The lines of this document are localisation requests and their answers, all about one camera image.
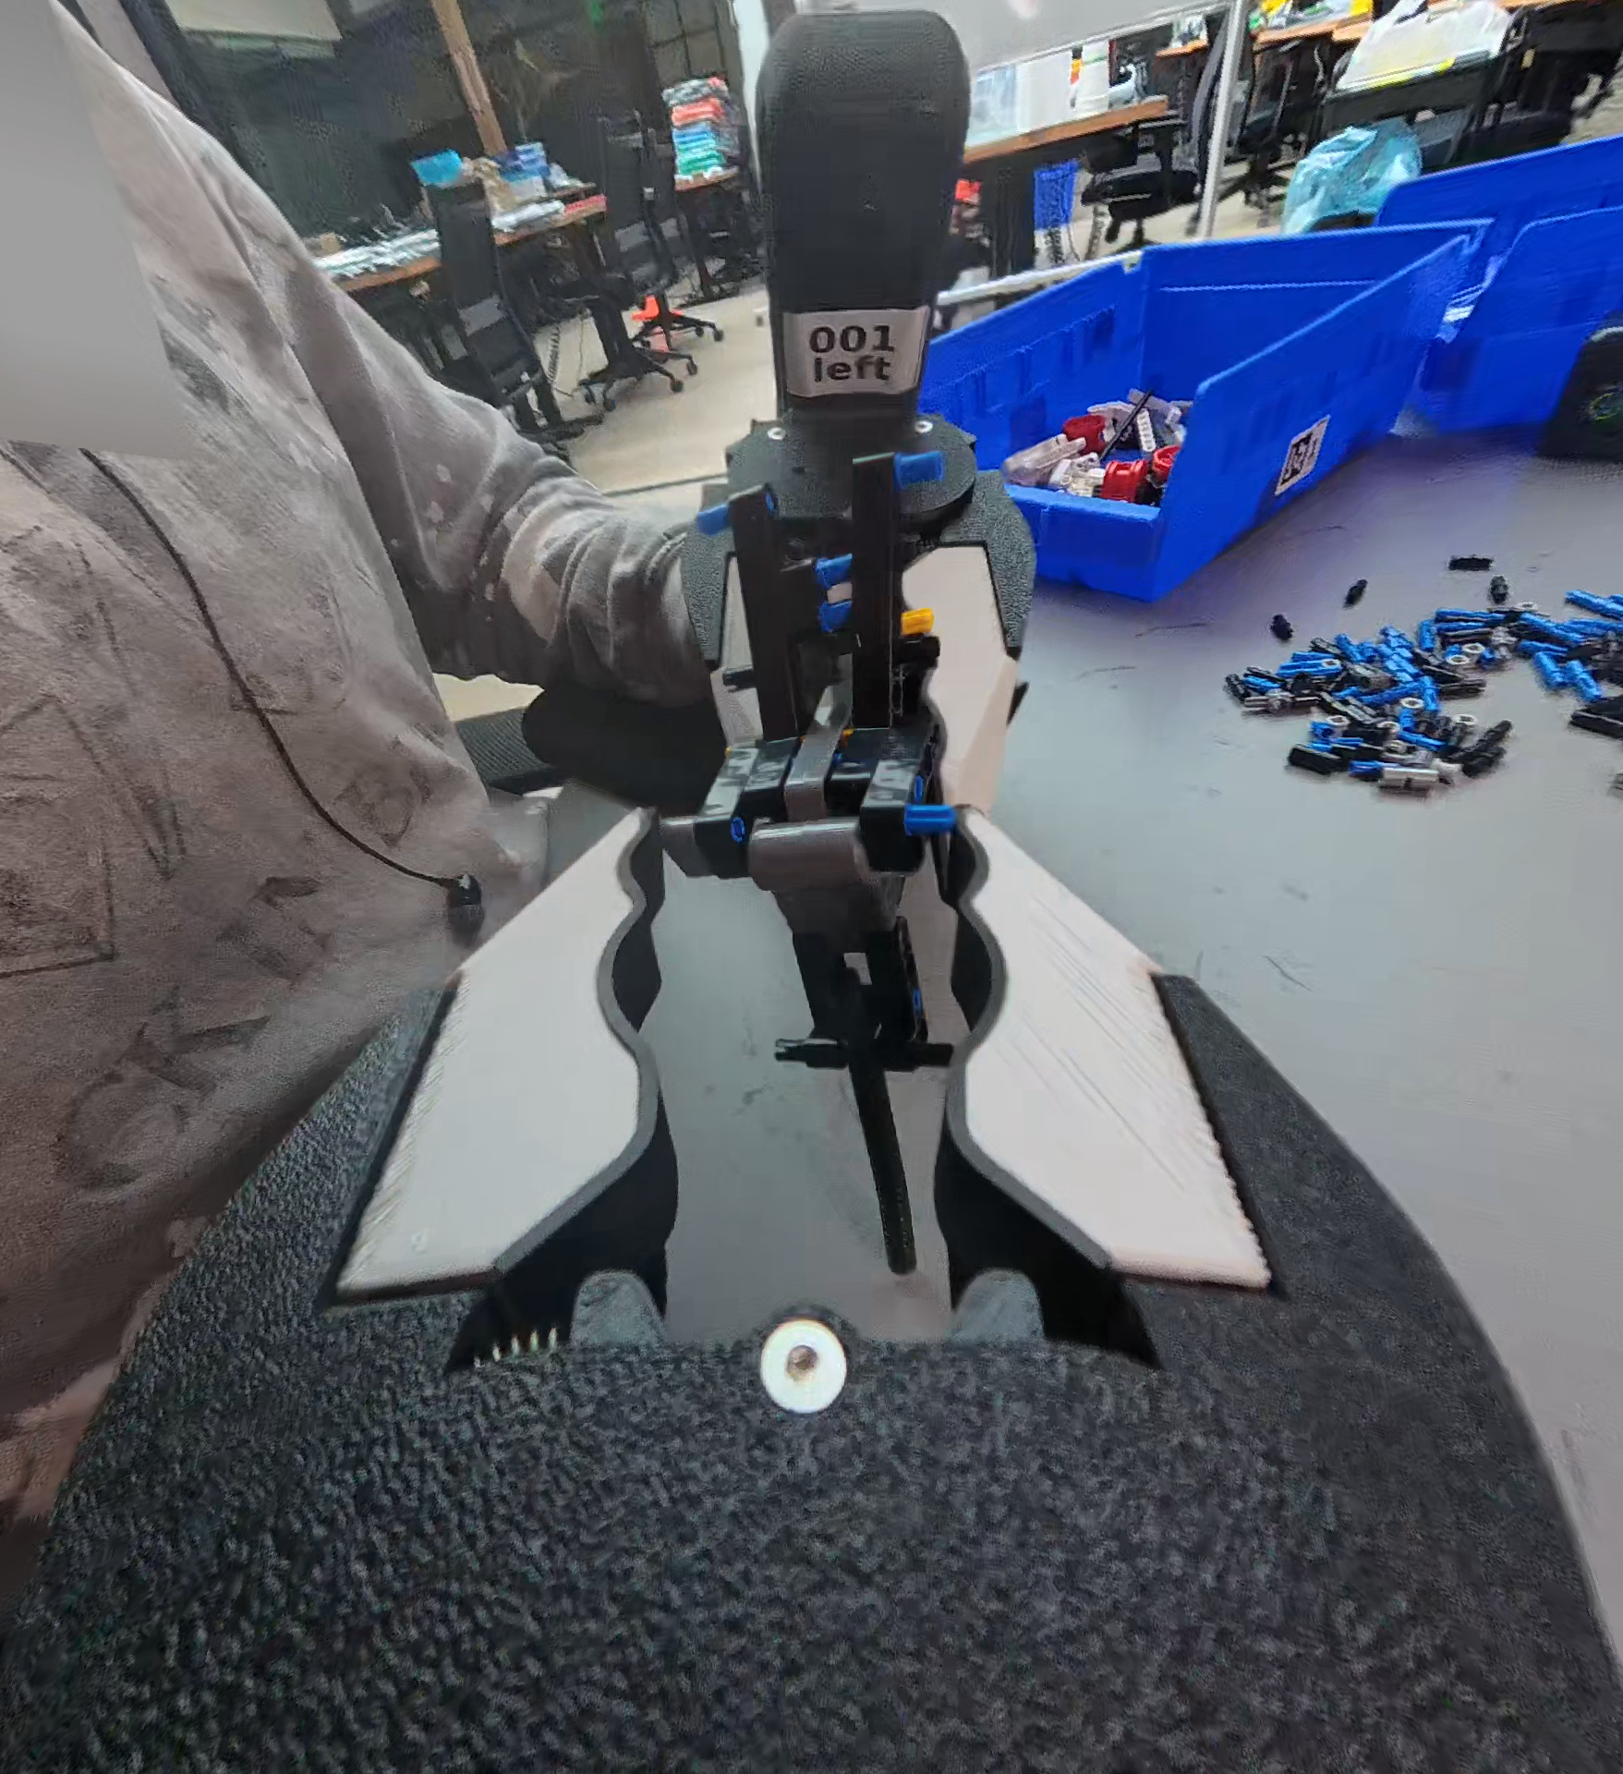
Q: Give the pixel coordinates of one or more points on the person in grey sweatshirt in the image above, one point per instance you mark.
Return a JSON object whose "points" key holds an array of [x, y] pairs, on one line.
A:
{"points": [[133, 834]]}

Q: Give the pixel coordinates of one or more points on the blue bin with tag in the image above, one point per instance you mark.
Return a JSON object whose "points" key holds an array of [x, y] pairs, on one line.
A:
{"points": [[1252, 386]]}

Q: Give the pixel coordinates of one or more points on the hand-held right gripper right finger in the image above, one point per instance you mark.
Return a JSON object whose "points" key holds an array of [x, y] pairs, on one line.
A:
{"points": [[1105, 1109]]}

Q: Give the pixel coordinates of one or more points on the stack of coloured cloths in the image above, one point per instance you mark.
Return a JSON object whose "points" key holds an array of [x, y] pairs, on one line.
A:
{"points": [[701, 122]]}

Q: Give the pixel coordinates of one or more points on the wooden work table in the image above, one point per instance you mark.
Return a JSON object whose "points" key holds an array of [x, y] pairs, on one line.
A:
{"points": [[1075, 126], [480, 251]]}

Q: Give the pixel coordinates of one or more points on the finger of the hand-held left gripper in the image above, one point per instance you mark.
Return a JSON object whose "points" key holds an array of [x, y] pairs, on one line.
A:
{"points": [[972, 661], [736, 707]]}

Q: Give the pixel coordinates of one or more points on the pile of blue black pins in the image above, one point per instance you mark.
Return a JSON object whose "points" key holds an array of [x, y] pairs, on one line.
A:
{"points": [[1448, 693]]}

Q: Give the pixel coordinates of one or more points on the grey desk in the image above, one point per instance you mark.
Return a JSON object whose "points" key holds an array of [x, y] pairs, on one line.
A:
{"points": [[1381, 1037]]}

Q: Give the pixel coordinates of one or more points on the teal plastic bag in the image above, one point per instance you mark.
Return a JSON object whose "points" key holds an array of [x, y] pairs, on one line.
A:
{"points": [[1350, 177]]}

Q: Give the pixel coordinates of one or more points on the blue plastic bin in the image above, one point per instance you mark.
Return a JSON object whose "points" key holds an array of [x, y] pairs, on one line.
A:
{"points": [[1560, 298], [1517, 178]]}

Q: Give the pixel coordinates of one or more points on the black office chair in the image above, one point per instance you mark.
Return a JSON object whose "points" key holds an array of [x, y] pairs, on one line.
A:
{"points": [[1142, 177], [480, 306], [628, 251]]}

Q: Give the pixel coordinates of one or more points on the white pole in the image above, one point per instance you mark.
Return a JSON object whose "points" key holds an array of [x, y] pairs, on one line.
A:
{"points": [[1219, 110]]}

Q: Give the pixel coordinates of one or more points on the black toy brick assembly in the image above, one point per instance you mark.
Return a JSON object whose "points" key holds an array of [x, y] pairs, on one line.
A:
{"points": [[751, 625]]}

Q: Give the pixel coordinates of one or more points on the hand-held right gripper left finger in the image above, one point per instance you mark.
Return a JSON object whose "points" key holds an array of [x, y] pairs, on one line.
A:
{"points": [[506, 1109]]}

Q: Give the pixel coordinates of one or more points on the red white pieces in bin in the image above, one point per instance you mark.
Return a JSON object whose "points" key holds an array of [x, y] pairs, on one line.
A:
{"points": [[1117, 464]]}

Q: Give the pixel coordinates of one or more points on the person's left forearm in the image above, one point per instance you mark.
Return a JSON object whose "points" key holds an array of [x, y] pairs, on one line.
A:
{"points": [[559, 555]]}

